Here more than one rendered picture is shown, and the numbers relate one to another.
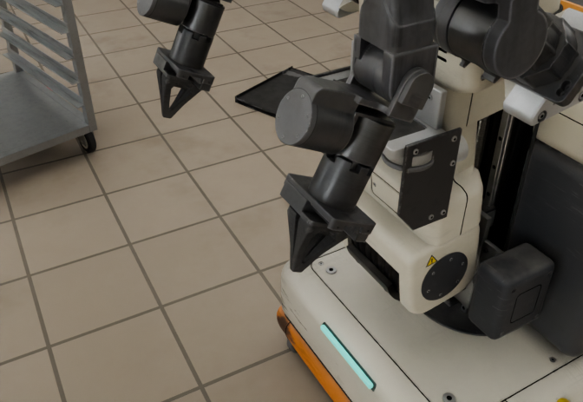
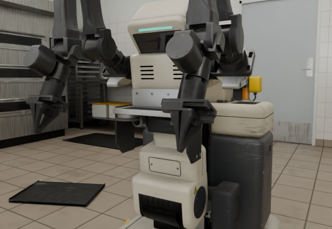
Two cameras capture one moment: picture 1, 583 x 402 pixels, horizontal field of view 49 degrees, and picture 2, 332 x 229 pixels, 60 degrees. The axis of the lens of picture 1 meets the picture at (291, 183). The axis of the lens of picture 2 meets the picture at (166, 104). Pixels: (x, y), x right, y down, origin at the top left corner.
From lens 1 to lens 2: 0.48 m
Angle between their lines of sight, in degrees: 41
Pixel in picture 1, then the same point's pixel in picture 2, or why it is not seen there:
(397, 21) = (211, 8)
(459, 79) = not seen: hidden behind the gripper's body
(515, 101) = (227, 81)
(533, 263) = (233, 185)
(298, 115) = (183, 43)
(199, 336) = not seen: outside the picture
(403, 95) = (219, 41)
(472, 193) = (203, 150)
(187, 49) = (53, 88)
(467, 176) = not seen: hidden behind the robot
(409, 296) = (189, 215)
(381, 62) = (202, 31)
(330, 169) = (191, 83)
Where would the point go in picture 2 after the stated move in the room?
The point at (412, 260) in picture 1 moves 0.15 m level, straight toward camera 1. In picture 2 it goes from (189, 189) to (210, 210)
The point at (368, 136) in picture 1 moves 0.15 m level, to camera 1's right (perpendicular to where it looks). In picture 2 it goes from (205, 64) to (255, 66)
